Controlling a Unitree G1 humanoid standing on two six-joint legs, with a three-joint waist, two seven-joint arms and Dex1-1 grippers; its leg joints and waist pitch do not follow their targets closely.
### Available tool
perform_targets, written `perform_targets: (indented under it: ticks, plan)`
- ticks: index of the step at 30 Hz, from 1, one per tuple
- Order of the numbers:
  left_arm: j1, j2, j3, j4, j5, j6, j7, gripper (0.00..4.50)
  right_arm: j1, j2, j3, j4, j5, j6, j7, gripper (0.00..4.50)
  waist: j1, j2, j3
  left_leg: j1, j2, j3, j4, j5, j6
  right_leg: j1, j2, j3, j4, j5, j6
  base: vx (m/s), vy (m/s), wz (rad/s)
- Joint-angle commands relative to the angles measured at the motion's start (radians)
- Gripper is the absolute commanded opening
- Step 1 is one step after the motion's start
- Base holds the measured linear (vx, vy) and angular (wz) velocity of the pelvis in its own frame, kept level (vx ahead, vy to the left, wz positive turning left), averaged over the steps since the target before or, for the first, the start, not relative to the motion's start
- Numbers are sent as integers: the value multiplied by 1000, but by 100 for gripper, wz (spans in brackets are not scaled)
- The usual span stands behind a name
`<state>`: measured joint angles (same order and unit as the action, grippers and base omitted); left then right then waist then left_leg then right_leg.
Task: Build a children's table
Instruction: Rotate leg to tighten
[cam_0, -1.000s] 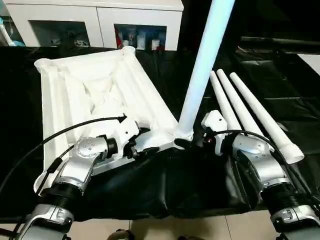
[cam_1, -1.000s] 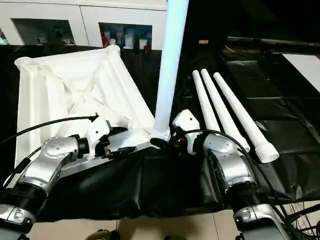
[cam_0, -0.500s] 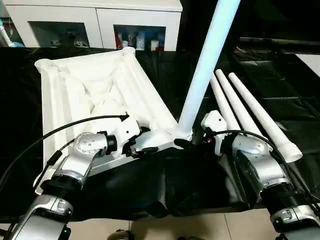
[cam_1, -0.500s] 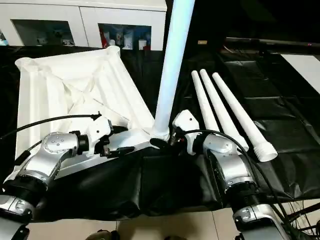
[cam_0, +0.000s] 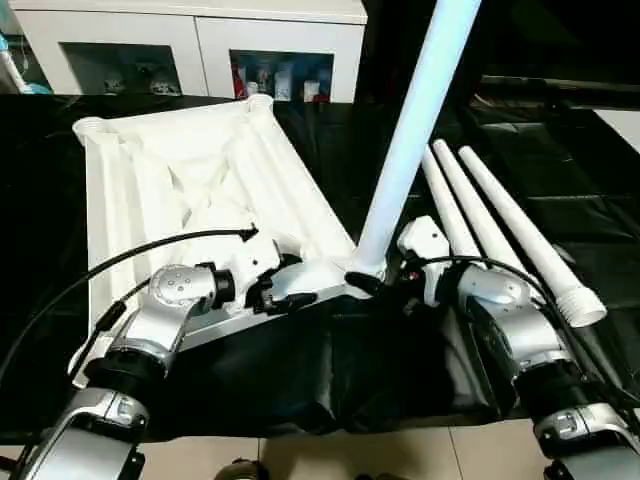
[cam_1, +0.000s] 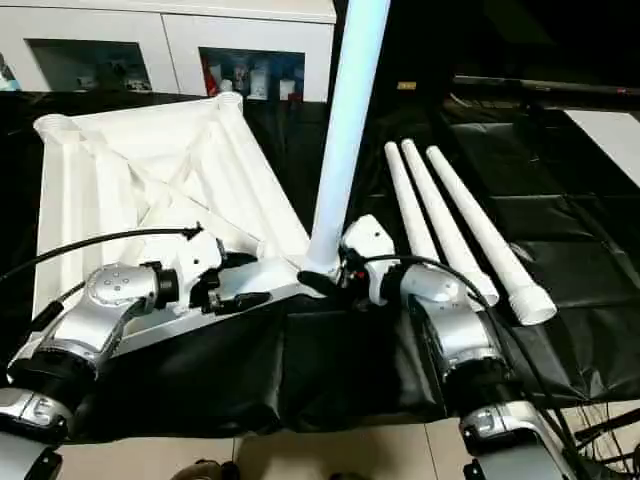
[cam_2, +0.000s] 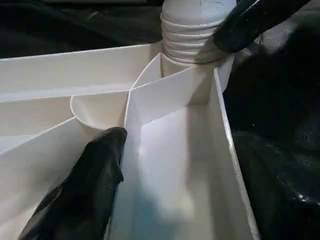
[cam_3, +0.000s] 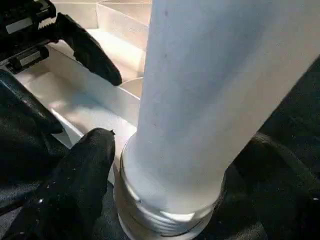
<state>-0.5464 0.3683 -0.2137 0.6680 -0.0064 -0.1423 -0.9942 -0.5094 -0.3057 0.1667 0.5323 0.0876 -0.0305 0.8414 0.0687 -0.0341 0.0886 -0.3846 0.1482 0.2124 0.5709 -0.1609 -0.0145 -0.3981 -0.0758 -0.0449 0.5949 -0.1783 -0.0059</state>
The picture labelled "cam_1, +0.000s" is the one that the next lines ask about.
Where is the white plastic table leg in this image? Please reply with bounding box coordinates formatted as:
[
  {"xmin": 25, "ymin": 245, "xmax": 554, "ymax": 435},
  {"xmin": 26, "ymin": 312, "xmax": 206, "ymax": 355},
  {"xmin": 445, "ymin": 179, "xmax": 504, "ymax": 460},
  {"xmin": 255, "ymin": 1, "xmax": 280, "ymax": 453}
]
[
  {"xmin": 384, "ymin": 142, "xmax": 443, "ymax": 265},
  {"xmin": 300, "ymin": 0, "xmax": 391, "ymax": 277},
  {"xmin": 426, "ymin": 146, "xmax": 557, "ymax": 326},
  {"xmin": 401, "ymin": 139, "xmax": 500, "ymax": 307}
]

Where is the white flat board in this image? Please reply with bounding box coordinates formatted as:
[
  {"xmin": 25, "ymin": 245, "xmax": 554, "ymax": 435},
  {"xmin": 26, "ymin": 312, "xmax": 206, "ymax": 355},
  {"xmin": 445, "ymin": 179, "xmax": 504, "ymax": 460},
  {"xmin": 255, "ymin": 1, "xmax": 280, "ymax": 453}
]
[{"xmin": 565, "ymin": 110, "xmax": 640, "ymax": 187}]

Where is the black plastic mat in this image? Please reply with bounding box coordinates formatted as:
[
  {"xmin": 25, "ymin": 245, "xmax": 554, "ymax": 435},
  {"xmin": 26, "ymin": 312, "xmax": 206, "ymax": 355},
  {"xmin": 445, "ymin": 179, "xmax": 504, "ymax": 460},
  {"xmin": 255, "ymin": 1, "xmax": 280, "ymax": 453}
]
[{"xmin": 0, "ymin": 88, "xmax": 640, "ymax": 441}]

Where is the white glass-door cabinet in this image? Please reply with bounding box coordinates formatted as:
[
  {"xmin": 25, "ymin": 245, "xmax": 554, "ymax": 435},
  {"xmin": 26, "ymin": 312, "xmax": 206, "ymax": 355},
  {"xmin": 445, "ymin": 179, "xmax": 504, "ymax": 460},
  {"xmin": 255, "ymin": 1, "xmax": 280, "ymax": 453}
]
[{"xmin": 0, "ymin": 0, "xmax": 337, "ymax": 103}]

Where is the white plastic table top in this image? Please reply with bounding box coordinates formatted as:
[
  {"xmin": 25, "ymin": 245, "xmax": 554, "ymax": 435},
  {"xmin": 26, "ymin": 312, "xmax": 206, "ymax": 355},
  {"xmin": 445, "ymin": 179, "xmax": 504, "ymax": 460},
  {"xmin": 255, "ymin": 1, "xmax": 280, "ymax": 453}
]
[{"xmin": 32, "ymin": 92, "xmax": 333, "ymax": 353}]

